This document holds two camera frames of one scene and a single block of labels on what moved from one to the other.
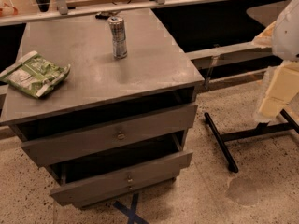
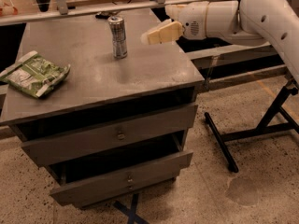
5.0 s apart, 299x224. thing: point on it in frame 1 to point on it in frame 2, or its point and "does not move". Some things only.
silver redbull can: x=119 y=36 does not move
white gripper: x=287 y=35 to x=192 y=19
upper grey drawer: x=106 y=135 does not move
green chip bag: x=35 y=74 does not move
